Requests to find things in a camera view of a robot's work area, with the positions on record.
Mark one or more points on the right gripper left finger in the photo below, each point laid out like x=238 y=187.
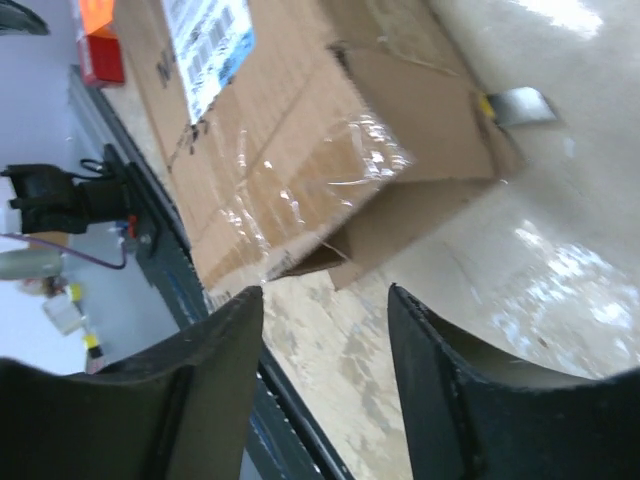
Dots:
x=56 y=427

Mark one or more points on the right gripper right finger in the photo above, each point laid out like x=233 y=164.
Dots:
x=473 y=411

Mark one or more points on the brown cardboard express box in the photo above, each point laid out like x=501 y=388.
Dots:
x=309 y=135

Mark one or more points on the yellow black utility knife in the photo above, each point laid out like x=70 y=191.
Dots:
x=517 y=107

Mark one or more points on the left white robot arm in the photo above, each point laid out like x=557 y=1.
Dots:
x=50 y=199

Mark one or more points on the red small box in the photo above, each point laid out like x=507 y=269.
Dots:
x=100 y=58

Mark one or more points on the orange carton box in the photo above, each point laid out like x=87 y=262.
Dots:
x=97 y=17

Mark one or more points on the aluminium frame rail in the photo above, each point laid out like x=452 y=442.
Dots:
x=95 y=122

